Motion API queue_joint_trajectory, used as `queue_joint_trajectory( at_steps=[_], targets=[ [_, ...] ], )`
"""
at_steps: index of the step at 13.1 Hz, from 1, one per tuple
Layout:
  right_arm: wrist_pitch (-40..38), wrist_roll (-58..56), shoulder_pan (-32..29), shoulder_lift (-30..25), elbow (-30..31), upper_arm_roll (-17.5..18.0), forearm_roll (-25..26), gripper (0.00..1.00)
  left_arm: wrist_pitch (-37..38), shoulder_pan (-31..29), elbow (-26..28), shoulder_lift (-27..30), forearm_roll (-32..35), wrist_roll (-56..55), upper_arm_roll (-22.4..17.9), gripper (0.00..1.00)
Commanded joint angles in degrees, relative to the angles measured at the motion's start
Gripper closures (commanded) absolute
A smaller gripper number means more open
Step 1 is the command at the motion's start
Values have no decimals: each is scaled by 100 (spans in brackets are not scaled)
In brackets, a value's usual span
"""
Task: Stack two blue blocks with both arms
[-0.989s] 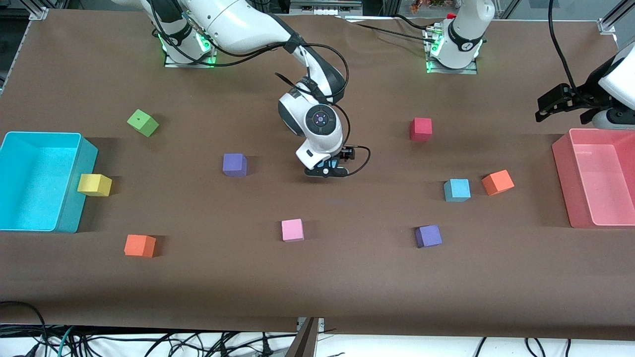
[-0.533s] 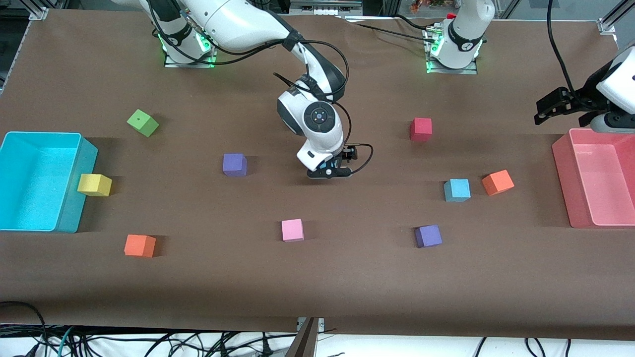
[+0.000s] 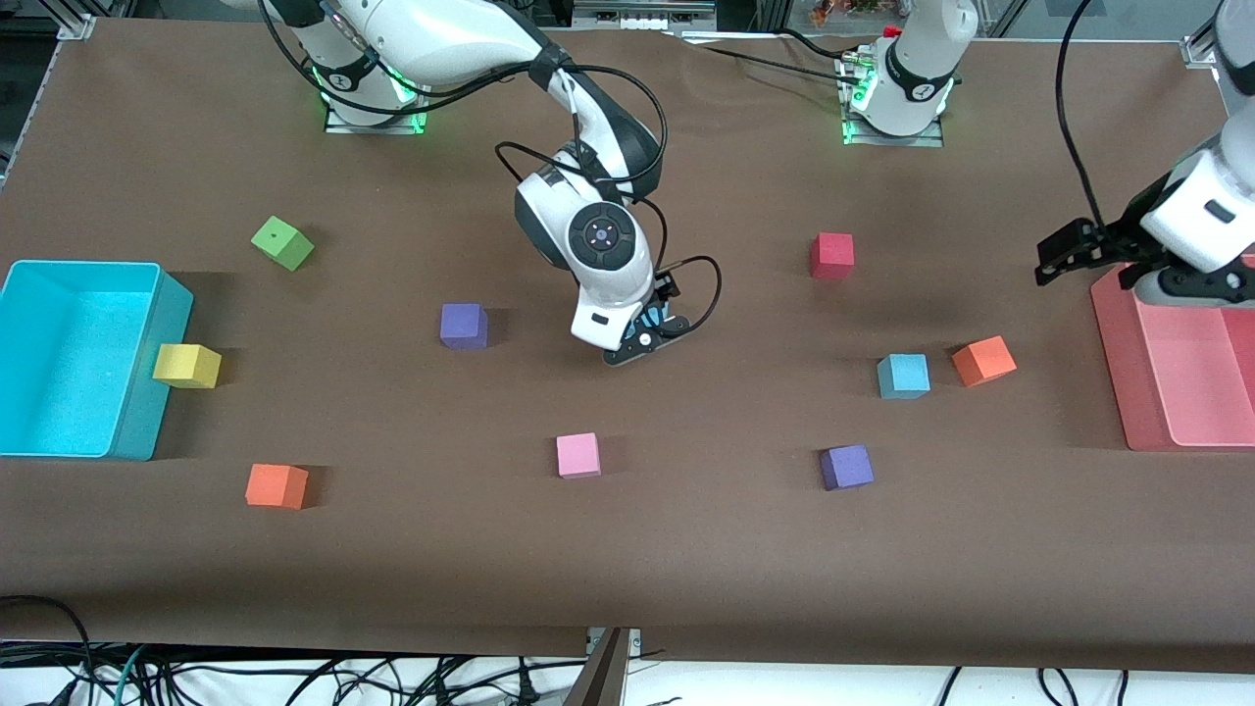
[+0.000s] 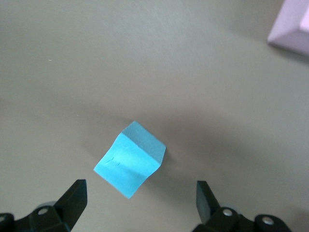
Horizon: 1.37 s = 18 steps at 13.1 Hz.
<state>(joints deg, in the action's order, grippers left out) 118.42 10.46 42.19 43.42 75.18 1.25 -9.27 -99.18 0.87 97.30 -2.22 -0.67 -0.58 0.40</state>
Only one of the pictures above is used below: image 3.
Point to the pink foam block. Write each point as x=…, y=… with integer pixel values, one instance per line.
x=578, y=456

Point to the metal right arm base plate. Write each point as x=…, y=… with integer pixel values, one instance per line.
x=377, y=126

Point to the green foam block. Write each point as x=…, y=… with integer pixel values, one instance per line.
x=282, y=243

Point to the aluminium corner bracket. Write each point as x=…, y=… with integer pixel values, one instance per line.
x=1204, y=51
x=76, y=26

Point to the grey metal bracket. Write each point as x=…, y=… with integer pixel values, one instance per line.
x=632, y=639

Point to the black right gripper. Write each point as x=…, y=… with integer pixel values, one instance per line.
x=665, y=288

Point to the red foam block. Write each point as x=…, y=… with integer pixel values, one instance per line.
x=831, y=255

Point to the cyan plastic bin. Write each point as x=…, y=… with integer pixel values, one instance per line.
x=69, y=363

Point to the orange foam block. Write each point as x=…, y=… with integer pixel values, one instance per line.
x=275, y=487
x=983, y=363

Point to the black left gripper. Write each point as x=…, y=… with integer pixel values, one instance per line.
x=1116, y=244

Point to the brown table cover sheet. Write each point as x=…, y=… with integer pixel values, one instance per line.
x=686, y=549

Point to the dark brown angled bar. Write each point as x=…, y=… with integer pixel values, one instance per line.
x=600, y=681

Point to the purple foam block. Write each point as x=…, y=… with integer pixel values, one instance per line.
x=463, y=328
x=846, y=469

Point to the yellow foam block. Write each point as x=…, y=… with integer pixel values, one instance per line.
x=184, y=365

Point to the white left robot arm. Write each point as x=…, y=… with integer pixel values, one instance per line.
x=917, y=88

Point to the pink plastic bin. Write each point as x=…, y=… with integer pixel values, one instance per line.
x=1186, y=382

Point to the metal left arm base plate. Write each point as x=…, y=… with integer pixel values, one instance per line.
x=897, y=139

